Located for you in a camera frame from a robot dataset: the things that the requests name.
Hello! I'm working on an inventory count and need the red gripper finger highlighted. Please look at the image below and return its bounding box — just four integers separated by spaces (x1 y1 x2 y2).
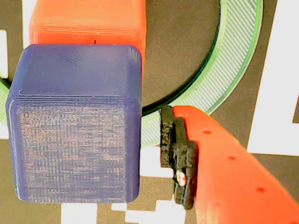
158 105 299 224

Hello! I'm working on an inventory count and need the blue cube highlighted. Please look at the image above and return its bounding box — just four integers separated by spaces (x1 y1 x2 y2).
6 44 143 203

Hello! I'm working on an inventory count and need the black white marker checkerboard mat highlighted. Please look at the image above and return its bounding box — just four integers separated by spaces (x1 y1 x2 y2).
0 0 299 224

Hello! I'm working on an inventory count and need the red cube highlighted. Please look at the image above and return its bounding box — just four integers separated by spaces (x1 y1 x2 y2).
29 0 148 80

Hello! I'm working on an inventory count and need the green ring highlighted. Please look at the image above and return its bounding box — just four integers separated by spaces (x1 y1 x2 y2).
0 0 263 149

